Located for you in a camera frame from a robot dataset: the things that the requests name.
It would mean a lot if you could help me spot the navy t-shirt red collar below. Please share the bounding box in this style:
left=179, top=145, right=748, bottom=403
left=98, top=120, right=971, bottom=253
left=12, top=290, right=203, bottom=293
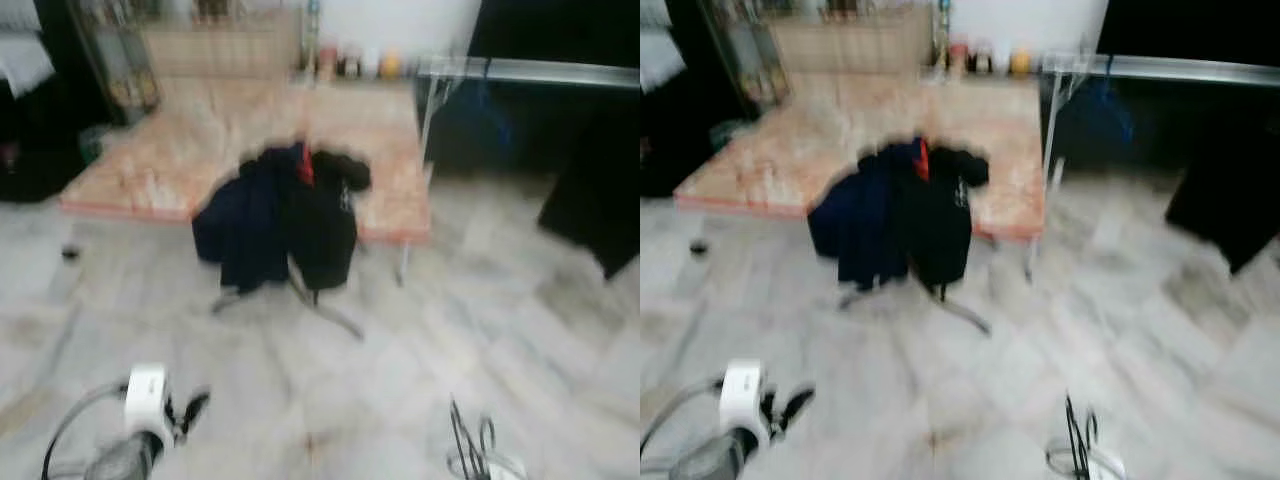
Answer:
left=808, top=140, right=921, bottom=291
left=192, top=143, right=306, bottom=294

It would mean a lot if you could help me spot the blue clothes hanger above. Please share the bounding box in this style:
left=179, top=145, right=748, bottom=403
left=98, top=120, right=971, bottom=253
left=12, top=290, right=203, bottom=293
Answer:
left=1062, top=60, right=1136, bottom=151
left=440, top=60, right=521, bottom=151

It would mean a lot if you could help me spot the silver clothes rack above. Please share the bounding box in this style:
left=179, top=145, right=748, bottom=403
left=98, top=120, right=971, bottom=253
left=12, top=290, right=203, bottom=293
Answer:
left=415, top=55, right=641, bottom=191
left=1040, top=52, right=1280, bottom=191
left=208, top=270, right=366, bottom=343
left=838, top=270, right=993, bottom=339

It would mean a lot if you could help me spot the black t-shirt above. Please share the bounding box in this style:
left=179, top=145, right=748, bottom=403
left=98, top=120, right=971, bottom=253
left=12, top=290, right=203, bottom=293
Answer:
left=905, top=145, right=991, bottom=293
left=1165, top=95, right=1280, bottom=276
left=288, top=148, right=373, bottom=293
left=538, top=95, right=641, bottom=281

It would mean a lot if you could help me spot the black cabinet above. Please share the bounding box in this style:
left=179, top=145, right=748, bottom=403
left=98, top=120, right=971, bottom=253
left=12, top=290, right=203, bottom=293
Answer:
left=640, top=0, right=741, bottom=201
left=0, top=0, right=111, bottom=206

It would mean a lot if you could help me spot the metal glass display shelf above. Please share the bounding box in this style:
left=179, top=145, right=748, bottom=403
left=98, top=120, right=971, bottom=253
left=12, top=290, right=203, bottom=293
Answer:
left=65, top=0, right=166, bottom=126
left=695, top=0, right=791, bottom=121

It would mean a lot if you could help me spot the white cloth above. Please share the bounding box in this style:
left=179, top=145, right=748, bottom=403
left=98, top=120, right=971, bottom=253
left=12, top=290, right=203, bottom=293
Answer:
left=640, top=25, right=689, bottom=93
left=0, top=35, right=56, bottom=99

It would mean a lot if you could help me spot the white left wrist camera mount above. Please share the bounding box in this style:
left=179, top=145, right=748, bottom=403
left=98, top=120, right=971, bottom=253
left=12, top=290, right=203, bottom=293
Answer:
left=125, top=363, right=171, bottom=449
left=720, top=358, right=773, bottom=449

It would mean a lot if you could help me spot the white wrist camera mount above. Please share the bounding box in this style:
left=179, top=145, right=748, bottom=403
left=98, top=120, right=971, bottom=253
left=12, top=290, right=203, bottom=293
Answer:
left=1045, top=438, right=1129, bottom=480
left=448, top=445, right=528, bottom=480
left=720, top=358, right=773, bottom=449
left=125, top=363, right=171, bottom=449

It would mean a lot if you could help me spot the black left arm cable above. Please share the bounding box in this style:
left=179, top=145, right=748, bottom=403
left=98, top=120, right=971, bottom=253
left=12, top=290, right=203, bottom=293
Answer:
left=42, top=378, right=133, bottom=480
left=640, top=375, right=726, bottom=461

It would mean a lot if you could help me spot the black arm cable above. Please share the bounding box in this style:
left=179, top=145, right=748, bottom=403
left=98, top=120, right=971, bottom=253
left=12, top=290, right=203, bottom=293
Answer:
left=640, top=375, right=726, bottom=461
left=1062, top=393, right=1101, bottom=471
left=448, top=398, right=498, bottom=479
left=42, top=378, right=133, bottom=480

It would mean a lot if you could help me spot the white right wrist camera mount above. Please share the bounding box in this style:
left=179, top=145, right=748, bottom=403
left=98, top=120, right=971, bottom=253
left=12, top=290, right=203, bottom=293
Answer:
left=1045, top=438, right=1129, bottom=480
left=448, top=445, right=528, bottom=480

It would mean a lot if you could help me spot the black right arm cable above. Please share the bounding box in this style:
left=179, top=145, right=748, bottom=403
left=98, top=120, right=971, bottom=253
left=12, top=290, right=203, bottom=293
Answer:
left=1062, top=393, right=1101, bottom=471
left=448, top=398, right=498, bottom=479

